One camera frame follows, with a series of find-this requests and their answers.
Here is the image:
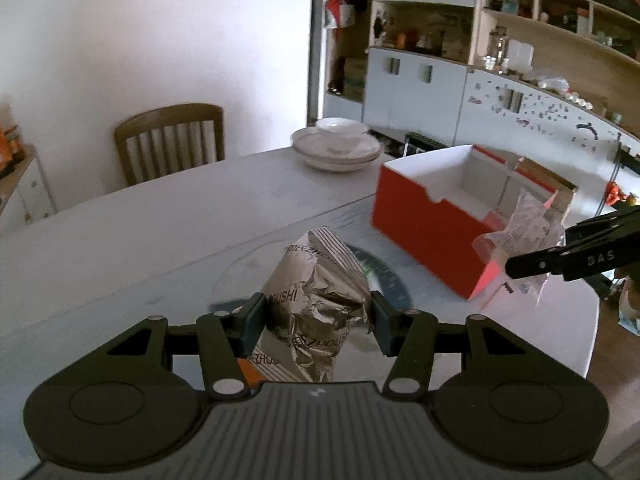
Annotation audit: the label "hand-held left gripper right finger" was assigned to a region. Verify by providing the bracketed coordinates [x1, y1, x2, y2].
[371, 291, 531, 401]

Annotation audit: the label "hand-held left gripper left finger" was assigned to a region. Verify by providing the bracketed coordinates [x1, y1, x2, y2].
[100, 292, 269, 401]

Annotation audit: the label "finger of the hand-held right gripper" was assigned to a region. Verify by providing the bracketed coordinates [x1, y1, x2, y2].
[565, 206, 640, 247]
[505, 230, 640, 282]

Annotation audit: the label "silver snack bag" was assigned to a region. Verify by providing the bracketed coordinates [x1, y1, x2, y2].
[239, 226, 375, 386]

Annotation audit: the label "clear plastic wrapper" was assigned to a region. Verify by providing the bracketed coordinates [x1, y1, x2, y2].
[472, 190, 566, 306]

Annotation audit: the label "red cardboard box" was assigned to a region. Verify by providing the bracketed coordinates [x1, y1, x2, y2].
[371, 144, 578, 302]

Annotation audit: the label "white desktop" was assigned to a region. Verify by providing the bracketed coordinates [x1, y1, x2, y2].
[0, 146, 601, 480]

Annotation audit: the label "black metal shelf rack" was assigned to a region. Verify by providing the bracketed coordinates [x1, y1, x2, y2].
[597, 132, 640, 211]

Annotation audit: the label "white plate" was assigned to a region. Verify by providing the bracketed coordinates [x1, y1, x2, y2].
[295, 149, 382, 172]
[291, 127, 383, 165]

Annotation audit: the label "black shoe rack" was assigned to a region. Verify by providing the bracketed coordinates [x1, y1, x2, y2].
[402, 131, 447, 157]

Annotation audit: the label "white plastic container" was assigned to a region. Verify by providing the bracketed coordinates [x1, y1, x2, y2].
[507, 40, 535, 74]

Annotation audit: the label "white bowl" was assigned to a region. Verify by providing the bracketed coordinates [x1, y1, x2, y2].
[315, 117, 369, 154]

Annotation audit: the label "glass jar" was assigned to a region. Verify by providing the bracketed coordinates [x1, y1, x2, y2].
[486, 26, 509, 69]

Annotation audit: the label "brown wooden chair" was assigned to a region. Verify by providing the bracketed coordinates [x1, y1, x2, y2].
[114, 103, 226, 187]

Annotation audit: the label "small cardboard box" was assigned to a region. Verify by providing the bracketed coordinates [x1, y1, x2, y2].
[342, 57, 369, 102]

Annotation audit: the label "white side cabinet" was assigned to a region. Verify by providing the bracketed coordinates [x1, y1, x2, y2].
[0, 145, 57, 233]

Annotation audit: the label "orange snack packages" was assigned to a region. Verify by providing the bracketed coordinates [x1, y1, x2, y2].
[0, 124, 26, 177]

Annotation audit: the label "red and white bag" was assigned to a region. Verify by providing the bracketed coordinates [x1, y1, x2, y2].
[325, 0, 357, 29]

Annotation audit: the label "white wall cabinet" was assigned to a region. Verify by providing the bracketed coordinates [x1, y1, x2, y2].
[320, 0, 640, 161]

